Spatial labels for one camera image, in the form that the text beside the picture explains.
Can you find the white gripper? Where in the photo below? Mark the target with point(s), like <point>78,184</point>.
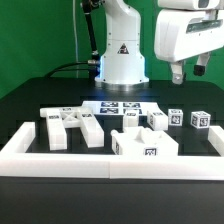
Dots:
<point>183,34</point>

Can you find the white chair seat part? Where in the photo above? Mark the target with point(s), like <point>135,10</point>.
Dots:
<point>140,141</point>

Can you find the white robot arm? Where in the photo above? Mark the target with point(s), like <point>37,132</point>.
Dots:
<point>122,65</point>

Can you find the white tagged cube left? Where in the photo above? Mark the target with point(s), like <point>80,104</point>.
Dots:
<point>175,117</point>

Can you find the white tagged cube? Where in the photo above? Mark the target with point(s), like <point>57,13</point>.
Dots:
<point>200,119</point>
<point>175,117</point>

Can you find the white tagged cube right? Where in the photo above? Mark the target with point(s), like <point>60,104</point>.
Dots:
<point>200,119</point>

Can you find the white marker sheet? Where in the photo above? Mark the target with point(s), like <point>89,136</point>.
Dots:
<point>119,108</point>

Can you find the white chair back frame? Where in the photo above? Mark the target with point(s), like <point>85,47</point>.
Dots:
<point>58,120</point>

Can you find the white U-shaped fence frame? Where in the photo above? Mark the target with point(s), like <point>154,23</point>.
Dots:
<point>16,161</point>

